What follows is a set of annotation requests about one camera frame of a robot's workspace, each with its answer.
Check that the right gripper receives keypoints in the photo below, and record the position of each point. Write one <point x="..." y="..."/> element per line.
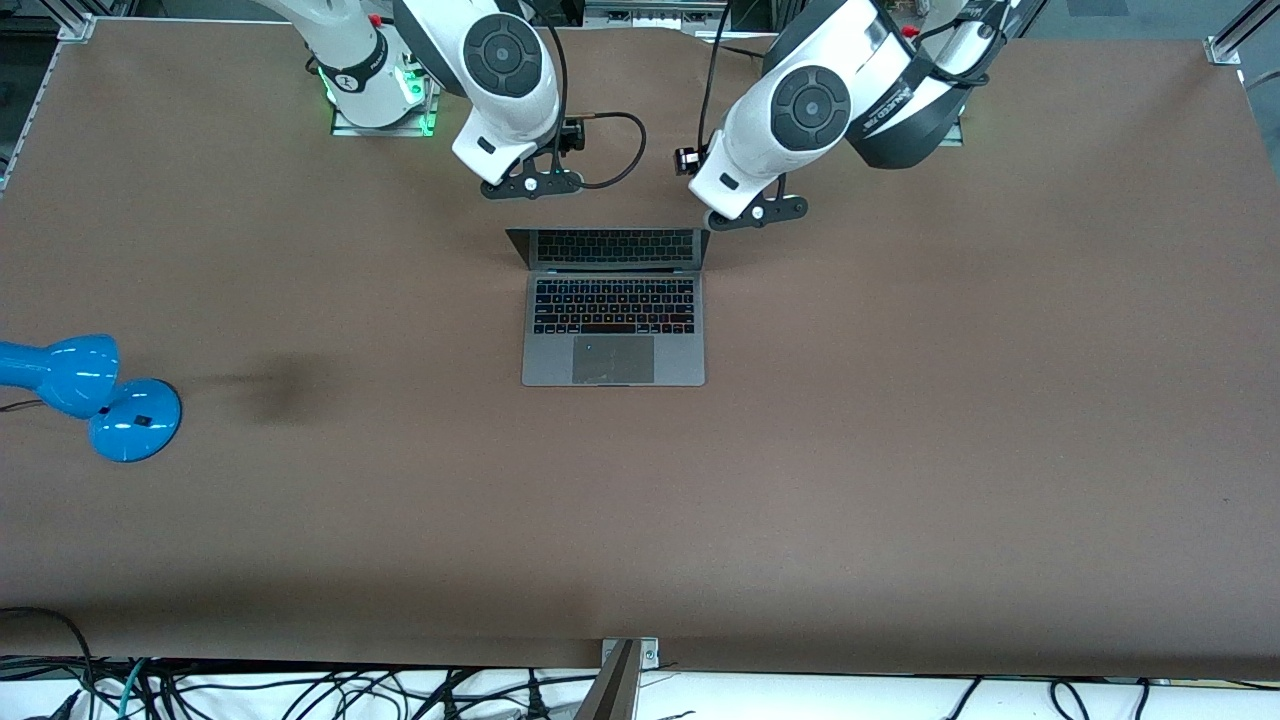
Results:
<point x="570" y="137"/>

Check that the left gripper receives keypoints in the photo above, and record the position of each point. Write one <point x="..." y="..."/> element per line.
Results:
<point x="688" y="160"/>

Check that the silver grey laptop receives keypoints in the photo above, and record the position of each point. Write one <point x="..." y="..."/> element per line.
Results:
<point x="612" y="360"/>

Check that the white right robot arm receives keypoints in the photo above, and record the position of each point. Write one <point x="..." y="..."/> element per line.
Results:
<point x="500" y="55"/>

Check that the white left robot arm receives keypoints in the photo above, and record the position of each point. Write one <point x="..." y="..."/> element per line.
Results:
<point x="810" y="105"/>

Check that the grey equipment rack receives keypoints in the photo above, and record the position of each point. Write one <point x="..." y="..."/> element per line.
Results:
<point x="650" y="12"/>

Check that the blue desk lamp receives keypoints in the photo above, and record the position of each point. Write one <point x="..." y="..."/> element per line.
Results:
<point x="60" y="370"/>

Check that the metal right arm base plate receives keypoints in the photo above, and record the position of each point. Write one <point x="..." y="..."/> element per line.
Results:
<point x="425" y="110"/>

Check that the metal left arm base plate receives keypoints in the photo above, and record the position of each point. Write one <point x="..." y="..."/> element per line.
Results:
<point x="955" y="135"/>

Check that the aluminium frame profile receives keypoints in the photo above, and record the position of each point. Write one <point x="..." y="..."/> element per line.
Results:
<point x="75" y="20"/>
<point x="1235" y="35"/>
<point x="615" y="685"/>

